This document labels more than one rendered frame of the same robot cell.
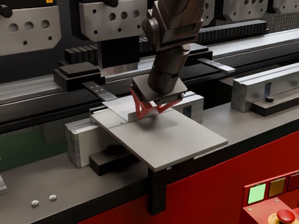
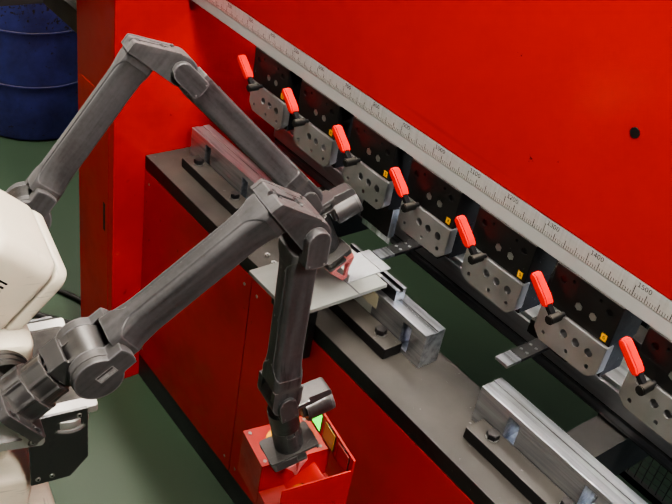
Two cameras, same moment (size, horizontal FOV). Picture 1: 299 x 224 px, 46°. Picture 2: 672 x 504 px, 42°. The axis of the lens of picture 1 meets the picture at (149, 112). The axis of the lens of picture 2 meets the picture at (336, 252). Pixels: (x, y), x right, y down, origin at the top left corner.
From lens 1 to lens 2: 185 cm
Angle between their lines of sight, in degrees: 69
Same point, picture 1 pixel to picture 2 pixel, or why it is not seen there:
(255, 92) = (491, 409)
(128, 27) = (368, 194)
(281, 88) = (537, 459)
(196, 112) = (415, 344)
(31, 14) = (318, 135)
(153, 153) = (270, 271)
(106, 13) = (357, 169)
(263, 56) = not seen: outside the picture
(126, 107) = (358, 263)
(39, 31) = (319, 149)
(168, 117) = (340, 287)
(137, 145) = not seen: hidden behind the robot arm
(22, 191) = not seen: hidden behind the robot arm
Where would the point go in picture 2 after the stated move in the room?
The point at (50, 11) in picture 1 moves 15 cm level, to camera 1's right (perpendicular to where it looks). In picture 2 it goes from (327, 141) to (331, 173)
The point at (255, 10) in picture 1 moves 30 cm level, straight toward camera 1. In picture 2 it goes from (496, 295) to (346, 256)
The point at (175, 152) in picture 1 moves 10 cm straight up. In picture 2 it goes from (271, 282) to (276, 245)
